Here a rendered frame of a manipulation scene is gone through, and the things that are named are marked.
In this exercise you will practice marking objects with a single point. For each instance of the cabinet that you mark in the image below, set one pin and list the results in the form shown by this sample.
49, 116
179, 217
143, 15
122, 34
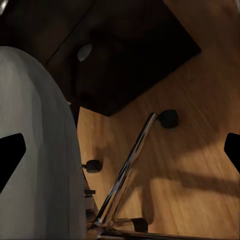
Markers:
102, 53

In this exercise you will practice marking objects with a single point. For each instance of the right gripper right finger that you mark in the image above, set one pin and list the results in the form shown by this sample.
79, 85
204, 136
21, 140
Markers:
232, 149

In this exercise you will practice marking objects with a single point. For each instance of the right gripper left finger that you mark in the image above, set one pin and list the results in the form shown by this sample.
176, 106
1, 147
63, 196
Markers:
12, 149

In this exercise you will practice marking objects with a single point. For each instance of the swivel chair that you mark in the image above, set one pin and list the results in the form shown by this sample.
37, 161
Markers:
47, 196

